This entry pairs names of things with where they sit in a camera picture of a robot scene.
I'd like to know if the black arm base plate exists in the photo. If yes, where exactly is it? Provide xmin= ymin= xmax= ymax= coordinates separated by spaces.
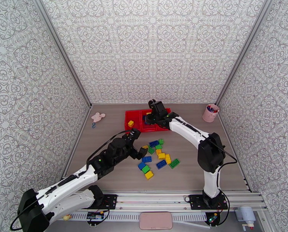
xmin=79 ymin=194 xmax=118 ymax=210
xmin=190 ymin=194 xmax=229 ymax=211

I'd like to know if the pink plush mouse keychain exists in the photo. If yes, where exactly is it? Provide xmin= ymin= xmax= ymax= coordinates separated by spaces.
xmin=91 ymin=113 xmax=106 ymax=130

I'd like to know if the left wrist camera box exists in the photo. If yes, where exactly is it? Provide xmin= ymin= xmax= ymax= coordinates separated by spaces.
xmin=125 ymin=128 xmax=141 ymax=142

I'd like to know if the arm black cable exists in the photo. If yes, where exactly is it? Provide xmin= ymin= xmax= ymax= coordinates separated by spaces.
xmin=10 ymin=129 xmax=135 ymax=231
xmin=178 ymin=119 xmax=238 ymax=193

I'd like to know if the white plastic device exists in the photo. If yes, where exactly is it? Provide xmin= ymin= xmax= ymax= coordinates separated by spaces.
xmin=235 ymin=206 xmax=257 ymax=231

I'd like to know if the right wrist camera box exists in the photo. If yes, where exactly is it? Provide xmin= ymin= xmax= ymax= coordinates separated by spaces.
xmin=148 ymin=99 xmax=169 ymax=116

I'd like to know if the aluminium table side rail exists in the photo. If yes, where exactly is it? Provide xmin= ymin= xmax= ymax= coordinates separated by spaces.
xmin=216 ymin=105 xmax=252 ymax=193
xmin=61 ymin=106 xmax=93 ymax=182

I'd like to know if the small circuit board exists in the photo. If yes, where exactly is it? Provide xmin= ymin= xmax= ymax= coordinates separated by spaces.
xmin=86 ymin=210 xmax=105 ymax=227
xmin=205 ymin=212 xmax=221 ymax=227

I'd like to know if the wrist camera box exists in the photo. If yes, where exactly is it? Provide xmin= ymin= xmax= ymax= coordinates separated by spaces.
xmin=125 ymin=128 xmax=141 ymax=142
xmin=148 ymin=99 xmax=169 ymax=116

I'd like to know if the aluminium frame post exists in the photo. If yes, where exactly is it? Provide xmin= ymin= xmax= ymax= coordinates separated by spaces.
xmin=214 ymin=0 xmax=273 ymax=107
xmin=31 ymin=0 xmax=93 ymax=108

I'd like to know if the pink cup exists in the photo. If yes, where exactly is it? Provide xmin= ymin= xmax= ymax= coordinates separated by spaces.
xmin=202 ymin=104 xmax=220 ymax=123

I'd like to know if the red three-compartment bin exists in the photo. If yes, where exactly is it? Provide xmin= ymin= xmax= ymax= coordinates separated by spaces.
xmin=124 ymin=107 xmax=172 ymax=134

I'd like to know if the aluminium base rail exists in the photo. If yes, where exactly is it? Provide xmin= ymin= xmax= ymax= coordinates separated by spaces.
xmin=41 ymin=190 xmax=268 ymax=213

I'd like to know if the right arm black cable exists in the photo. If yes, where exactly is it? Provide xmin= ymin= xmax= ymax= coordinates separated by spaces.
xmin=178 ymin=119 xmax=238 ymax=193

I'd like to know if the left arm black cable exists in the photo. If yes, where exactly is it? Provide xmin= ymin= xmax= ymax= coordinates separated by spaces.
xmin=10 ymin=129 xmax=135 ymax=231

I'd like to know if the pink rectangular case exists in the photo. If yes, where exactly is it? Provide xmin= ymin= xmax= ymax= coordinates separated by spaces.
xmin=139 ymin=212 xmax=173 ymax=230

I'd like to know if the white slotted cable duct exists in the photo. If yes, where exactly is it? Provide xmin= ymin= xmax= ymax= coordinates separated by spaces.
xmin=70 ymin=212 xmax=207 ymax=223

